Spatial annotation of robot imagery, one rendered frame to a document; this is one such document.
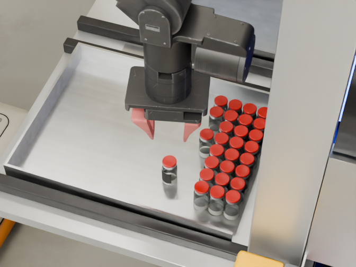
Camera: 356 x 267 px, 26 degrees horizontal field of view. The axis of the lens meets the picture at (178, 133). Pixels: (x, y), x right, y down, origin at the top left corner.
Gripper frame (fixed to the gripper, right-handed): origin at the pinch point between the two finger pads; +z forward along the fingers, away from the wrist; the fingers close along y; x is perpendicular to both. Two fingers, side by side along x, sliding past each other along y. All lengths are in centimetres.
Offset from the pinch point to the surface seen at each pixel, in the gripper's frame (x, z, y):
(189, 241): -10.6, 9.7, 3.8
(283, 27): -17.2, -36.6, 11.4
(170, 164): -0.2, 6.7, 0.2
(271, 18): 35.7, 11.2, 14.1
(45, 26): 120, 99, -54
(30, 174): -2.6, 8.4, -19.4
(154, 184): -0.6, 11.3, -2.1
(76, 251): 36, 99, -29
